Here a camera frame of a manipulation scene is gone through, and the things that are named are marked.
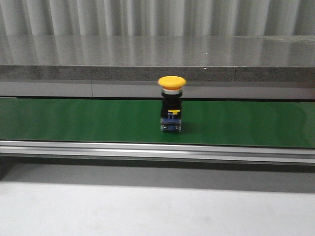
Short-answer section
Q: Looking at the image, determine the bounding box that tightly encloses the grey stone counter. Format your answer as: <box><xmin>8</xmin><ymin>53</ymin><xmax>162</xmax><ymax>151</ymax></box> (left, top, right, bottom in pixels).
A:
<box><xmin>0</xmin><ymin>35</ymin><xmax>315</xmax><ymax>100</ymax></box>

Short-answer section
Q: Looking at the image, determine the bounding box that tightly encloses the white pleated curtain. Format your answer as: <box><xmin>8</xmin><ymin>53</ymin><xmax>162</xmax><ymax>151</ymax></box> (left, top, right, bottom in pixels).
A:
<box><xmin>0</xmin><ymin>0</ymin><xmax>315</xmax><ymax>36</ymax></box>

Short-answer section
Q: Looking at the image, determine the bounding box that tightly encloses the green conveyor belt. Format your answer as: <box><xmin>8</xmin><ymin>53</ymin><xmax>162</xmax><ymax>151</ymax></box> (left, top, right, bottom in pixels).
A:
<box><xmin>0</xmin><ymin>98</ymin><xmax>315</xmax><ymax>166</ymax></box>

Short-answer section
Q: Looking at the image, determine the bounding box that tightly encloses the yellow mushroom push button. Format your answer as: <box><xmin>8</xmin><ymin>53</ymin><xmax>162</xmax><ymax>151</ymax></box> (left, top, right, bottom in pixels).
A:
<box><xmin>158</xmin><ymin>76</ymin><xmax>186</xmax><ymax>133</ymax></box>

